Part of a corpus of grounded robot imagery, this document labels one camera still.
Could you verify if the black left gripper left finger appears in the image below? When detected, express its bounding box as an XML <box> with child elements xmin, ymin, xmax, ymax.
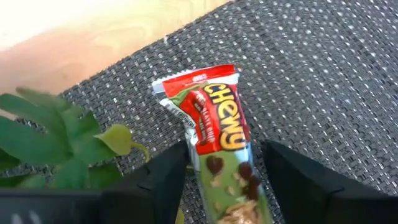
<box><xmin>101</xmin><ymin>140</ymin><xmax>190</xmax><ymax>224</ymax></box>

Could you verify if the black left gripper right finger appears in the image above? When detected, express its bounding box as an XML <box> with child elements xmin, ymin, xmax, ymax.
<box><xmin>263</xmin><ymin>139</ymin><xmax>398</xmax><ymax>224</ymax></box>

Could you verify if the red Chewy granola bar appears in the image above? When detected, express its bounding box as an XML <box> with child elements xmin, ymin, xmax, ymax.
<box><xmin>151</xmin><ymin>63</ymin><xmax>274</xmax><ymax>224</ymax></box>

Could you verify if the green leafy plant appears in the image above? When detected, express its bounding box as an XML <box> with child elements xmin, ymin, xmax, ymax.
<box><xmin>0</xmin><ymin>86</ymin><xmax>152</xmax><ymax>191</ymax></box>

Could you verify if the grey woven placemat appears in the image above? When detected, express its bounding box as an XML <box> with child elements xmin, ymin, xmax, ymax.
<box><xmin>0</xmin><ymin>0</ymin><xmax>398</xmax><ymax>224</ymax></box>

